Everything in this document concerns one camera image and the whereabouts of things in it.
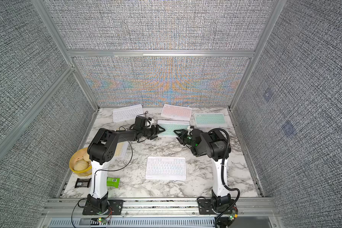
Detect yellow bowl with buns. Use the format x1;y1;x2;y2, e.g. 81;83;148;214
69;148;92;176

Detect black snack packet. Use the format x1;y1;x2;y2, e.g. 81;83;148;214
75;178;91;189

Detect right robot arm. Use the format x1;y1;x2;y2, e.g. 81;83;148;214
173;128;232;213

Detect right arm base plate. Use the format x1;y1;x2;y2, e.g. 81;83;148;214
197;197;230;215

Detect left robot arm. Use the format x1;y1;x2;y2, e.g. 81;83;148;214
85;124;166;214

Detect pink key keyboard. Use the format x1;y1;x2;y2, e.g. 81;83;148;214
161;104;192;121

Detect white keyboard white keys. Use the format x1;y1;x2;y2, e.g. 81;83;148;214
145;156;186;181

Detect green key keyboard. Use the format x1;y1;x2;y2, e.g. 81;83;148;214
157;120;190;137
194;113;228;128

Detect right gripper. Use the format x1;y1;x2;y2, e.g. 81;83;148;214
174;130;195;148

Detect green snack packet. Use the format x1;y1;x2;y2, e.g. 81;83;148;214
106;177;120;188

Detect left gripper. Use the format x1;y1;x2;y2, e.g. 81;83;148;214
141;124;165;140

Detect yellow key keyboard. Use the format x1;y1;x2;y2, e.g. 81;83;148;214
114;142;129;158

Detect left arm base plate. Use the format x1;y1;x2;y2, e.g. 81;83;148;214
82;199;124;216

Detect white keyboard at back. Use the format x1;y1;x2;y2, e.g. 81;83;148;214
113;104;143;123

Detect aluminium front rail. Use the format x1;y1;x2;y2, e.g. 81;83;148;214
40;197;281;218

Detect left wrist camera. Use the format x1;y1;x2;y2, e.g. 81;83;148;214
133;116;151;131

